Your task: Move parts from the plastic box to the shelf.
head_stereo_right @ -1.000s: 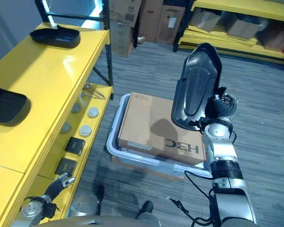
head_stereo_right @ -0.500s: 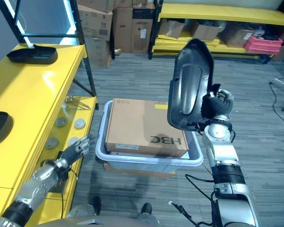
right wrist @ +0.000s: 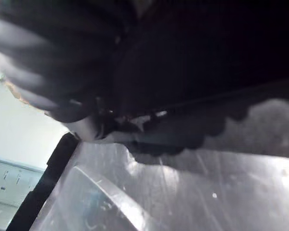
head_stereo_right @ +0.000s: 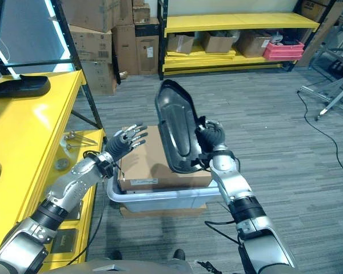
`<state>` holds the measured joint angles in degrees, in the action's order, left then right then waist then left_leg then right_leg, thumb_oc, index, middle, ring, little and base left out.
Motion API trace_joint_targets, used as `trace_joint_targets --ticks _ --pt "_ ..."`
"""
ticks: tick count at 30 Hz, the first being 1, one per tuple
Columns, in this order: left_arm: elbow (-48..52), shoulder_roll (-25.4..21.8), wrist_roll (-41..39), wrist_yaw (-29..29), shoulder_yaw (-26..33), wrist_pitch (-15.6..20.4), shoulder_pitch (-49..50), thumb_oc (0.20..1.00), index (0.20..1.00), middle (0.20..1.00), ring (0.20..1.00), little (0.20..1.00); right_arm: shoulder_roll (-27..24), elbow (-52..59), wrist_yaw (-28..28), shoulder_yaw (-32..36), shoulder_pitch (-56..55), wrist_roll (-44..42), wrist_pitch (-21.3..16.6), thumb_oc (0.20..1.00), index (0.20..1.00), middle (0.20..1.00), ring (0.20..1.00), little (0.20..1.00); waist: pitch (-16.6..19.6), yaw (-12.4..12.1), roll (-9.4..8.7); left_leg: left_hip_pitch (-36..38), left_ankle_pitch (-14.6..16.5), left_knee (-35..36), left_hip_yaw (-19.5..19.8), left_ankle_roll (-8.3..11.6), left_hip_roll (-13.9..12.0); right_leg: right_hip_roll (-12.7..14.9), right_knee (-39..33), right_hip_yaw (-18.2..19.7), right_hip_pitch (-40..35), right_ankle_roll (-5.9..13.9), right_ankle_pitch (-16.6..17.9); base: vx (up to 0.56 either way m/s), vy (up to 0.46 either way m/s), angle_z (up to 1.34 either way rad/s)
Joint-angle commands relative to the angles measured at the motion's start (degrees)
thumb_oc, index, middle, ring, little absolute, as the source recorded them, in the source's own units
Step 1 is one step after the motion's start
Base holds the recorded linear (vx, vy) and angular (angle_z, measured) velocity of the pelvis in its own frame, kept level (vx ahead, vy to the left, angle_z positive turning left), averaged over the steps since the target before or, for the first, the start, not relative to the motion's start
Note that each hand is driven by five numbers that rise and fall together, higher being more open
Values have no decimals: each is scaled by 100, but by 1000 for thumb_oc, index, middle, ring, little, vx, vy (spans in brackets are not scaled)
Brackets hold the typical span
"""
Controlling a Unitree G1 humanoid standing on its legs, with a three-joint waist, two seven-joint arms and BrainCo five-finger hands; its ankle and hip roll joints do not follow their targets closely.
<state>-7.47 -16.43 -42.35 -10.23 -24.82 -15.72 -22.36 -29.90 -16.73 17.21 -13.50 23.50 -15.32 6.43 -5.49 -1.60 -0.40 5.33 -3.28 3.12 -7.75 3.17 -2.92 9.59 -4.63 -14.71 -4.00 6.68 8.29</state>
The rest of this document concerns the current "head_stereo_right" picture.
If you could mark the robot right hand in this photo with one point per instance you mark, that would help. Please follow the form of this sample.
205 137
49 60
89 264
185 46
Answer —
213 135

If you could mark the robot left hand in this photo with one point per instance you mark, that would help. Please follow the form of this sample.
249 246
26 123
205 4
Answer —
120 144

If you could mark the black sole-shaped part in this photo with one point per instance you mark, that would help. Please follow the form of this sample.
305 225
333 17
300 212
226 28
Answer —
20 85
175 122

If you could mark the robot left arm silver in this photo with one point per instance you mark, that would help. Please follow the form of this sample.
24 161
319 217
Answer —
65 185

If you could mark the robot right arm silver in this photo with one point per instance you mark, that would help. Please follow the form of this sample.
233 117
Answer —
240 194

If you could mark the brown cardboard box with label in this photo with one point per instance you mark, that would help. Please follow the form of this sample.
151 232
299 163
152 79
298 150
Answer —
143 168

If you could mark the grey plastic box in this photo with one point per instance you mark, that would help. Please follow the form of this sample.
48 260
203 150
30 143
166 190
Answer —
160 199

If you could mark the plain cardboard box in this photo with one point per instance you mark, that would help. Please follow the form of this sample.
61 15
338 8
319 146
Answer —
101 78

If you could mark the small open cardboard box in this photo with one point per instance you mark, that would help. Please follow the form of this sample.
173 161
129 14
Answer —
217 42
253 44
180 42

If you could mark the tall narrow cardboard box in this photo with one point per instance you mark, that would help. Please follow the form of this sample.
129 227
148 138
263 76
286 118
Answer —
125 50

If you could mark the cardboard box with black band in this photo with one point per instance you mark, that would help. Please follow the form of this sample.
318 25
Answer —
147 51

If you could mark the yellow metal shelf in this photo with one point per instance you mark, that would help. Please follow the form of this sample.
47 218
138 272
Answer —
23 134

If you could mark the cardboard box with printed label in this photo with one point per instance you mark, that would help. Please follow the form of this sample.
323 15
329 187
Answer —
93 45

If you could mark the yellow shelf with black posts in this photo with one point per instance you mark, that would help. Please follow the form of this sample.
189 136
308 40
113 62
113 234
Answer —
237 21

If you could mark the large cardboard box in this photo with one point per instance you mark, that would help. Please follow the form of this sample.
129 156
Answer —
88 14

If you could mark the tall leaning cardboard box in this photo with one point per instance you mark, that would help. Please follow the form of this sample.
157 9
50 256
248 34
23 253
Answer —
320 31

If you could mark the metal bolt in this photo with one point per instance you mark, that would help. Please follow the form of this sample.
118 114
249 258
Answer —
80 138
75 147

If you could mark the round metal disc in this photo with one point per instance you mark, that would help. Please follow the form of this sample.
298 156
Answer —
62 164

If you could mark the flat cardboard sheet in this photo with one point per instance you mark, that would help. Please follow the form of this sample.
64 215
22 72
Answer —
163 213

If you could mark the red plastic crate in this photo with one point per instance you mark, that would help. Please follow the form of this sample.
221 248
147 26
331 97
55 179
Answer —
283 51

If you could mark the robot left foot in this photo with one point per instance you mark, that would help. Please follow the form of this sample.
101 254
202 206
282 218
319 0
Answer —
115 254

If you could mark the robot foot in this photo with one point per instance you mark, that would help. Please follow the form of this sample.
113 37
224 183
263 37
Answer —
115 254
179 254

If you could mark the black flat plate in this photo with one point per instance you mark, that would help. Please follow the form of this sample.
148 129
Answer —
64 241

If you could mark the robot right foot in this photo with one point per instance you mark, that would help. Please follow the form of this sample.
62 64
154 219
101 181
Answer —
179 254

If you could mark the black shelf frame with light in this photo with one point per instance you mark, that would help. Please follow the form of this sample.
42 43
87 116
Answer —
74 57

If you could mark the grey metal frame stand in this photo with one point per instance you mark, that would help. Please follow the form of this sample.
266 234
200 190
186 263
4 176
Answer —
335 85

